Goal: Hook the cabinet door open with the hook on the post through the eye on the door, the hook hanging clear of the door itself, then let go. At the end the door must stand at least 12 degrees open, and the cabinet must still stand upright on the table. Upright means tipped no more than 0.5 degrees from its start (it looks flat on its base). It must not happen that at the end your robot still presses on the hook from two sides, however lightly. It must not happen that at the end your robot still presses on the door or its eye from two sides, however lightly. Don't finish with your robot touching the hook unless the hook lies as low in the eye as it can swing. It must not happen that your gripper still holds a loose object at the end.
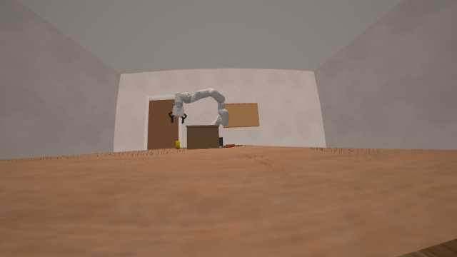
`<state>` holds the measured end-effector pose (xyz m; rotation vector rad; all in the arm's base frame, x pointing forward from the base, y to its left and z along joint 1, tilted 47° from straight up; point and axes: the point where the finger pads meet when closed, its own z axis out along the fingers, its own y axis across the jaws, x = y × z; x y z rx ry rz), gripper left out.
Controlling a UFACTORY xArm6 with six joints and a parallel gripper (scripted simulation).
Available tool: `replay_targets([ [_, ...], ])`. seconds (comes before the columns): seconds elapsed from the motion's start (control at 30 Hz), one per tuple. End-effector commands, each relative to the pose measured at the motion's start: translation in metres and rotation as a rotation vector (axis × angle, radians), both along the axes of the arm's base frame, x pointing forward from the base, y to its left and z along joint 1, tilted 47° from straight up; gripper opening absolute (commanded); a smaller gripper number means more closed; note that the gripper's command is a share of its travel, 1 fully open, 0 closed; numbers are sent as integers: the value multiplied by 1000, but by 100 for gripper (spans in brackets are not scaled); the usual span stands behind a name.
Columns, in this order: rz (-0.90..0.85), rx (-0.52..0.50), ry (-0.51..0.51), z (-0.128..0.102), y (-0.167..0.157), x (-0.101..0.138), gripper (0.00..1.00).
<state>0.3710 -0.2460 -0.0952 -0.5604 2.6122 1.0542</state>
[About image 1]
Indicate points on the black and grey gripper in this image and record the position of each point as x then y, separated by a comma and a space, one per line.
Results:
178, 110

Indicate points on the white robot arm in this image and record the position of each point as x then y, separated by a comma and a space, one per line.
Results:
223, 119

